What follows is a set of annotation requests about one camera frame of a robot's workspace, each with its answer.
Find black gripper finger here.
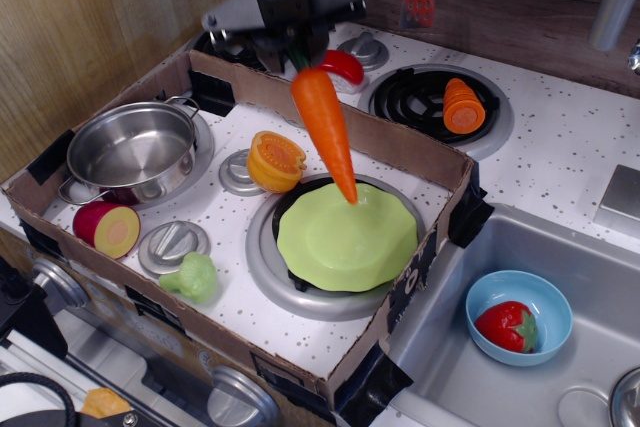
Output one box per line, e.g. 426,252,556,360
252,34,289,72
302,23,329,66

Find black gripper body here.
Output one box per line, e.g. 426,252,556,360
201,0,366,42

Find orange toy carrot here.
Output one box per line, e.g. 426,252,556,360
286,42,358,205

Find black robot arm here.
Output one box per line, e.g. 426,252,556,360
202,0,366,74

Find orange toy carrot slice piece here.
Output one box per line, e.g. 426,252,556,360
443,78,486,135

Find green plastic plate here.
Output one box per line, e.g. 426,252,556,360
276,181,419,293

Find black burner under plate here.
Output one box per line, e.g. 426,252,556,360
271,175,401,294

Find black burner coil back left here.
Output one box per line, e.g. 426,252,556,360
186,32,267,72

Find red white toy sushi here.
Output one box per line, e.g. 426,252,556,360
318,50,366,94

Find silver stove knob back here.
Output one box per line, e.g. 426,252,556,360
338,32,389,72

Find silver stove knob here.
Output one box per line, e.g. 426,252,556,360
138,221,211,276
338,32,389,72
218,149,264,197

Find orange toy pumpkin half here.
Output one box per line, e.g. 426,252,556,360
246,131,306,193

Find silver stove knob middle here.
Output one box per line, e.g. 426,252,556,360
218,149,264,197

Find stainless steel pot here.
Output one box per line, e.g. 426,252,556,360
59,96,200,206

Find silver stove knob front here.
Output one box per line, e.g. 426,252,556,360
138,221,211,276

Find red yellow toy fruit half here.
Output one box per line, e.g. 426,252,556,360
72,201,141,259

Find green toy broccoli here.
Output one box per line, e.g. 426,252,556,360
159,252,217,303

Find grey faucet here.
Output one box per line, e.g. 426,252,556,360
589,0,637,51

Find silver oven knob left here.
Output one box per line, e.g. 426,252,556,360
33,258,90,315

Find silver oven knob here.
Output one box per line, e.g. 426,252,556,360
33,258,90,315
207,365,280,427

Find cardboard fence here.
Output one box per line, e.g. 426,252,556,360
1,49,496,427

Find blue plastic bowl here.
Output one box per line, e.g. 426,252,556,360
465,270,573,367

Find red toy strawberry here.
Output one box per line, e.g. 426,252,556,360
474,301,538,354

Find silver oven knob right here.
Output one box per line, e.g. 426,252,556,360
207,365,280,427

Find silver sink basin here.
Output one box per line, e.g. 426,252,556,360
390,205,639,426

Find yellow toy piece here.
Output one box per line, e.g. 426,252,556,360
80,387,131,419

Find black cable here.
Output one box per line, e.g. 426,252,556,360
0,371,77,427

